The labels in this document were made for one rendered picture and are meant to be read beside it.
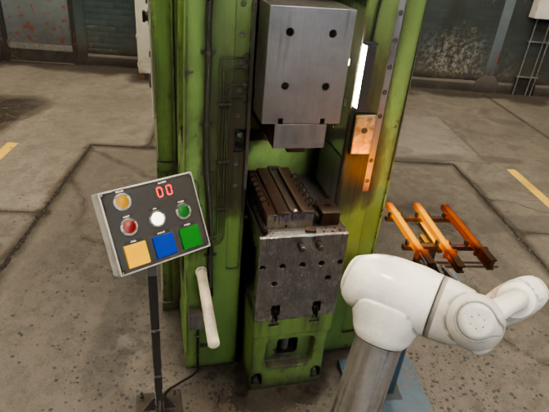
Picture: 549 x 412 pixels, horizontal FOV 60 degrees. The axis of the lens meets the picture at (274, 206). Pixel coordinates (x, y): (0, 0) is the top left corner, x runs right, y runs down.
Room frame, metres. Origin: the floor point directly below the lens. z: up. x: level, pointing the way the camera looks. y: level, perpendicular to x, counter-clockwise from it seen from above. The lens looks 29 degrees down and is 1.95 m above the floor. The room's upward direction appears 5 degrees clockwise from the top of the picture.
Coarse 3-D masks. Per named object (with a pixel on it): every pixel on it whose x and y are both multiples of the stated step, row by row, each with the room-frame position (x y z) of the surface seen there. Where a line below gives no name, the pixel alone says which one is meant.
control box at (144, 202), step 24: (120, 192) 1.34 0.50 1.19; (144, 192) 1.39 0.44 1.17; (168, 192) 1.43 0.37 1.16; (192, 192) 1.49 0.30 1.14; (96, 216) 1.32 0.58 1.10; (120, 216) 1.30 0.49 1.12; (144, 216) 1.34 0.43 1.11; (168, 216) 1.39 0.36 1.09; (192, 216) 1.44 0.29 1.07; (120, 240) 1.26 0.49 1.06; (120, 264) 1.22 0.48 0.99; (144, 264) 1.26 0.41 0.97
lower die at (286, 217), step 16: (272, 176) 1.97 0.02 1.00; (288, 176) 1.99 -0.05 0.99; (256, 192) 1.84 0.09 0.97; (272, 192) 1.82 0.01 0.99; (272, 208) 1.69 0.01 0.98; (288, 208) 1.69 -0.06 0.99; (304, 208) 1.70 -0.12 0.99; (272, 224) 1.64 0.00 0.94; (288, 224) 1.66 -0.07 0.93; (304, 224) 1.68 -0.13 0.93
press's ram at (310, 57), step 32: (288, 0) 1.78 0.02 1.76; (320, 0) 1.88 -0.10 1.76; (256, 32) 1.79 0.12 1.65; (288, 32) 1.64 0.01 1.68; (320, 32) 1.67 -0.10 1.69; (352, 32) 1.70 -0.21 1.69; (256, 64) 1.76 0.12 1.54; (288, 64) 1.64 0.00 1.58; (320, 64) 1.68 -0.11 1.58; (256, 96) 1.73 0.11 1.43; (288, 96) 1.65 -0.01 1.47; (320, 96) 1.68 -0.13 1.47
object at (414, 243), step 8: (392, 208) 1.77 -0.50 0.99; (392, 216) 1.73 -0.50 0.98; (400, 216) 1.71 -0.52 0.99; (400, 224) 1.64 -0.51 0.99; (408, 232) 1.59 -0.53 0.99; (416, 240) 1.53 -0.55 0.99; (416, 248) 1.48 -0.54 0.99; (416, 256) 1.45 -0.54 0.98; (424, 256) 1.42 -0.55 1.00; (432, 264) 1.38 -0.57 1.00
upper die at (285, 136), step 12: (264, 132) 1.77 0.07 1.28; (276, 132) 1.64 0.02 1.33; (288, 132) 1.65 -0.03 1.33; (300, 132) 1.66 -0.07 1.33; (312, 132) 1.68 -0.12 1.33; (324, 132) 1.69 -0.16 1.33; (276, 144) 1.64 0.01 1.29; (288, 144) 1.65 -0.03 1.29; (300, 144) 1.66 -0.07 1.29; (312, 144) 1.68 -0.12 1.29
